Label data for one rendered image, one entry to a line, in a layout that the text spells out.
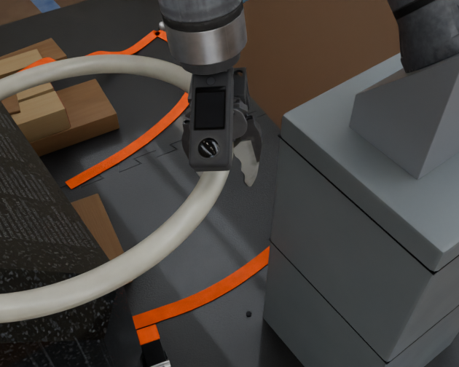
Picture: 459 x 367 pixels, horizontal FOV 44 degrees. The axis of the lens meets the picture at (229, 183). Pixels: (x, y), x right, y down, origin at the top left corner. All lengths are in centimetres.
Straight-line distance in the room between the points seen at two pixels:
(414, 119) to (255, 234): 106
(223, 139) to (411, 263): 50
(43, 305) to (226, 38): 34
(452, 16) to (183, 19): 46
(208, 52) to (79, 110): 170
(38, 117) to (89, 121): 20
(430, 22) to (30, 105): 159
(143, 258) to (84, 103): 175
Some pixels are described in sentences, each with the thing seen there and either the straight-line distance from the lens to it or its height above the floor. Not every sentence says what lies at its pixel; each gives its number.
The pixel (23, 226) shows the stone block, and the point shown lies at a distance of 113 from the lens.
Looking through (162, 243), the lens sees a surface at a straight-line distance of 62.
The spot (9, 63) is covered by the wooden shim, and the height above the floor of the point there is 10.
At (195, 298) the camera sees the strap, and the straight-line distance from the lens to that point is 181.
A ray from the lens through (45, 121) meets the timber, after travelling 218.
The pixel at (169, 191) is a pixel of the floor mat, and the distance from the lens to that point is 206.
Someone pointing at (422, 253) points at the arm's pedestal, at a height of 81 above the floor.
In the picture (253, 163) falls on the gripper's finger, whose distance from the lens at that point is 75.
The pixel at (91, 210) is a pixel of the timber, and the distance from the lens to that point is 190.
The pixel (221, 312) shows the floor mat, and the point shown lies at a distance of 179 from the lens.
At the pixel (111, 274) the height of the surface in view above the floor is 109.
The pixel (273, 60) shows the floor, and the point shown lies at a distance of 263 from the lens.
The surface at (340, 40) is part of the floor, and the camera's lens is 279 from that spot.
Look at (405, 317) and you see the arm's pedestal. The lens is 114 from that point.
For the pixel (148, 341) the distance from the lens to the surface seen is 171.
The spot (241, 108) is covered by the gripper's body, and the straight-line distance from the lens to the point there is 69.
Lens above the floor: 160
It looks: 50 degrees down
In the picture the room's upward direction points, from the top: straight up
